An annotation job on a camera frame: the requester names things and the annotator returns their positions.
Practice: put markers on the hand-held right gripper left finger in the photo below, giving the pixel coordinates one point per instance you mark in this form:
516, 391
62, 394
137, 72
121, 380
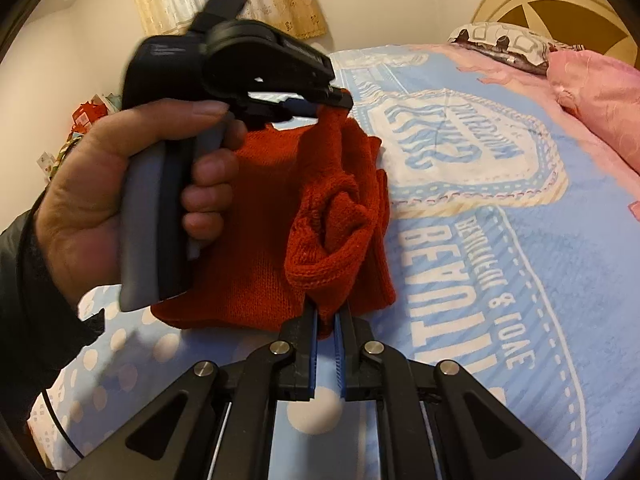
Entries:
314, 360

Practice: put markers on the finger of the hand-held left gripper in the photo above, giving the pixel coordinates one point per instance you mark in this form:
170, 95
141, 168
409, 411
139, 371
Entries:
300, 105

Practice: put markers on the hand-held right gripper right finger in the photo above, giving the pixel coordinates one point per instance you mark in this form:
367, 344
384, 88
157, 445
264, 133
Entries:
340, 360

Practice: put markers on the red knitted sweater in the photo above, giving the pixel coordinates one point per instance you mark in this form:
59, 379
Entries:
260, 240

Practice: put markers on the person's left forearm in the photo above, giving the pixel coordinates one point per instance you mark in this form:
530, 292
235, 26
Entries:
30, 335

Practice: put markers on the person's left hand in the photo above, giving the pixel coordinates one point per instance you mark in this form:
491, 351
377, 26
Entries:
85, 200

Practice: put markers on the red gift bag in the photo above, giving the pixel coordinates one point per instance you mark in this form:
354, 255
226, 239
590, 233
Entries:
85, 114

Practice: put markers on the patterned pillow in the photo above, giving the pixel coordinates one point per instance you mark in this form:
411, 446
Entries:
500, 40

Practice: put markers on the cream wooden headboard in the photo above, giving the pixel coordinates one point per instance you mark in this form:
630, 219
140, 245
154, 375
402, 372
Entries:
525, 10

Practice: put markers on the pink pillow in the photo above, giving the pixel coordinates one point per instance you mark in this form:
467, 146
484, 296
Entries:
600, 90

